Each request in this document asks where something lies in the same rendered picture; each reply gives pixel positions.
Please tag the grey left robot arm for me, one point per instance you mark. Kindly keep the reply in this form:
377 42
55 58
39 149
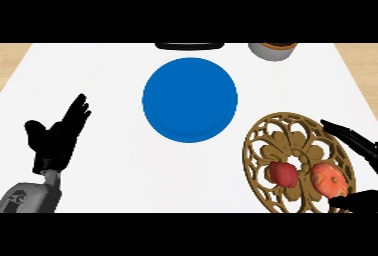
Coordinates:
30 196

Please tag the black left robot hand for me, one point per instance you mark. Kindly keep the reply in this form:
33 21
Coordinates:
56 140

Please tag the orange round vegetable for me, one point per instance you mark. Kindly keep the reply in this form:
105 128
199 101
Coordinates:
328 180

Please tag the black flat object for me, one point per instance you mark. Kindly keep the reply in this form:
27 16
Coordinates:
189 45

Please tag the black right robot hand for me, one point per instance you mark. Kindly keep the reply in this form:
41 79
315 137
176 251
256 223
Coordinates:
355 140

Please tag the blue round plate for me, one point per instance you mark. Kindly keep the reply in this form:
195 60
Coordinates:
189 99

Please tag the brown openwork round placemat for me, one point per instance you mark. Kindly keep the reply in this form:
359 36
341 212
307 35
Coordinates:
290 140

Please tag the grey cup with brown content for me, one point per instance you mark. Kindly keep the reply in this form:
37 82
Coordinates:
272 52

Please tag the red bell pepper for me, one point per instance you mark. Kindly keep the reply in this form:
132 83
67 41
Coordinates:
284 174

